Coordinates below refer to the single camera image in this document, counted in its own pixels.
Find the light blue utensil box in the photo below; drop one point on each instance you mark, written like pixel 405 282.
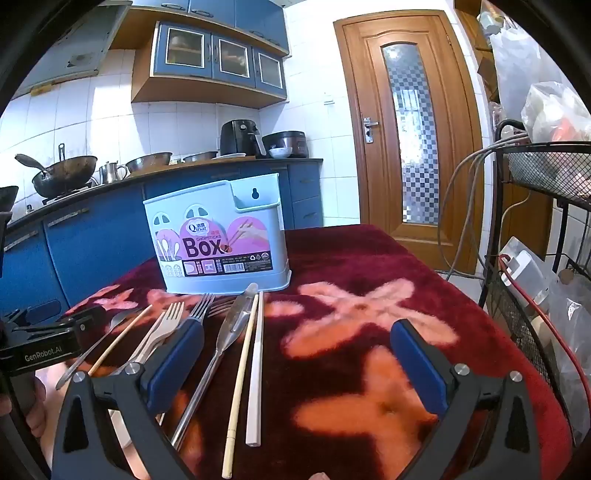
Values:
pixel 272 221

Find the cream plastic fork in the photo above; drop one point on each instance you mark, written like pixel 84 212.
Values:
pixel 171 318

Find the wooden door with glass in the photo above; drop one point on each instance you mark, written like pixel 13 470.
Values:
pixel 360 184

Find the steel kettle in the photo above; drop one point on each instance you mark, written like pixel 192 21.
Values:
pixel 111 173

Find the red floral blanket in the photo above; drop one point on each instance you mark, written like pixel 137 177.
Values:
pixel 369 258

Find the large steel bowl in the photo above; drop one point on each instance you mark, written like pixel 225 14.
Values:
pixel 147 162

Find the steel spoon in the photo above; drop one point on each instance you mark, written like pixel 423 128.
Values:
pixel 121 317

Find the blue kitchen counter cabinets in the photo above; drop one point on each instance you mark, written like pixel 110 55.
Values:
pixel 92 240

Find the gas stove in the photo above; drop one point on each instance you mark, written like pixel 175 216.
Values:
pixel 69 196

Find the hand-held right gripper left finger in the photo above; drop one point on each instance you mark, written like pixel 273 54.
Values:
pixel 173 364

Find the white bowl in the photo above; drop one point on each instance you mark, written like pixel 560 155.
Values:
pixel 280 153

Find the small steel bowl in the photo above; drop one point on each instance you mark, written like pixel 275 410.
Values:
pixel 199 157

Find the person's left hand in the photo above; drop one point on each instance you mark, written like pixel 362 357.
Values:
pixel 37 415

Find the blue upper cabinets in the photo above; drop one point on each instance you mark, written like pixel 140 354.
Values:
pixel 217 9

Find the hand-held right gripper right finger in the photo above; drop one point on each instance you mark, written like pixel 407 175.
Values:
pixel 418 364

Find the white plate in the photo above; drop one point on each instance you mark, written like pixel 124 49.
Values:
pixel 233 156

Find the crumpled plastic bag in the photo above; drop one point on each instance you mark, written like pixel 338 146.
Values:
pixel 554 110

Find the white plastic bag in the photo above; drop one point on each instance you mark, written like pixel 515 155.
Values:
pixel 512 69

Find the grey range hood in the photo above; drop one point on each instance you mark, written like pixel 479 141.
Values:
pixel 78 41

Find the black air fryer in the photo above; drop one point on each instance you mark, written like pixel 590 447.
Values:
pixel 238 136

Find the white chopstick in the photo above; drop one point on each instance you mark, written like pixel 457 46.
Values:
pixel 255 369

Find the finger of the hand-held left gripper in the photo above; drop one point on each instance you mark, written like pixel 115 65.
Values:
pixel 90 318

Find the white power strip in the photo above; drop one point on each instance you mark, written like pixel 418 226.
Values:
pixel 526 272

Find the wooden chopstick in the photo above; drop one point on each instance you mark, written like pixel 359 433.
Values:
pixel 241 383
pixel 120 339

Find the dark rice cooker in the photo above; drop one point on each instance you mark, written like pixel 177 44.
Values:
pixel 291 141

